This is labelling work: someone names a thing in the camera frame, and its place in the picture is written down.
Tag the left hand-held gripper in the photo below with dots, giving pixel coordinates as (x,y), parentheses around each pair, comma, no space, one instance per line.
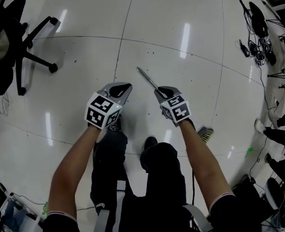
(101,110)

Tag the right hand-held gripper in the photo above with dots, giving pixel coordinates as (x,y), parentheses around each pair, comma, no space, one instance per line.
(177,109)

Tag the person's left forearm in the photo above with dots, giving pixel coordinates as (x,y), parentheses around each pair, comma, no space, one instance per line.
(70,163)

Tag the person's right forearm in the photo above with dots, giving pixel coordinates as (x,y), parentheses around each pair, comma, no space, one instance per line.
(200,158)

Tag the person's left black shoe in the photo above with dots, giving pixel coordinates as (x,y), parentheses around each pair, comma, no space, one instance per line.
(113,126)

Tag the person's black shoe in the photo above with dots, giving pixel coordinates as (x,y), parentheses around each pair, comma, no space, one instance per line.
(150,142)
(113,126)

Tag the person's right black shoe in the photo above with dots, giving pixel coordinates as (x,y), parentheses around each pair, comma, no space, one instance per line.
(150,142)

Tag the person's black trousers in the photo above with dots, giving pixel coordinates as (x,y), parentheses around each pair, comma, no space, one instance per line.
(161,168)

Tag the green tape strip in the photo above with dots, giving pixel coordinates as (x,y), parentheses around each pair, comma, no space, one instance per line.
(248,151)

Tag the pile of black equipment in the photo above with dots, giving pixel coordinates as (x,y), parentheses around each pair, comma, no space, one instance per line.
(265,49)

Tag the black office chair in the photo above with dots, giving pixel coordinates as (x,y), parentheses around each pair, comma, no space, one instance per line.
(14,40)

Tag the black bag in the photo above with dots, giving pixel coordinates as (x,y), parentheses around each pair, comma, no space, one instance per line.
(258,18)

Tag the person's black shirt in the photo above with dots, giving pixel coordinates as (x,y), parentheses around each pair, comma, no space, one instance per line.
(157,214)

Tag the white storage box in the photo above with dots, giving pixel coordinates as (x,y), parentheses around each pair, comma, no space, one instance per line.
(19,216)

